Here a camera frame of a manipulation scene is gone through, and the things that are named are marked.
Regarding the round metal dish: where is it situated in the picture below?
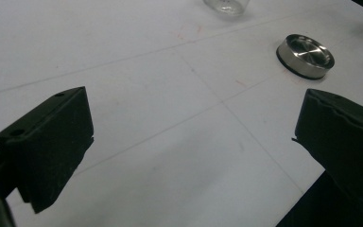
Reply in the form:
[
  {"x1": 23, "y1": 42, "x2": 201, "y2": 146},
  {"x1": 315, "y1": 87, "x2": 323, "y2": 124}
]
[{"x1": 275, "y1": 33, "x2": 336, "y2": 81}]

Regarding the white table board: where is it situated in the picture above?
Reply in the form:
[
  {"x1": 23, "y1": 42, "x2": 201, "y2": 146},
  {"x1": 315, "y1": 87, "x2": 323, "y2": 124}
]
[{"x1": 0, "y1": 0, "x2": 363, "y2": 227}]

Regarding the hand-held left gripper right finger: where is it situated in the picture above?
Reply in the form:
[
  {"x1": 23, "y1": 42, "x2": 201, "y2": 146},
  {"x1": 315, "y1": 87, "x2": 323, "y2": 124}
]
[{"x1": 292, "y1": 88, "x2": 363, "y2": 207}]

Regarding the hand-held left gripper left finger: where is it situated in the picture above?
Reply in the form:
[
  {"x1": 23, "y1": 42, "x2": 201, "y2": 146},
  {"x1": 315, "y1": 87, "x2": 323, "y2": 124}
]
[{"x1": 0, "y1": 86, "x2": 95, "y2": 215}]

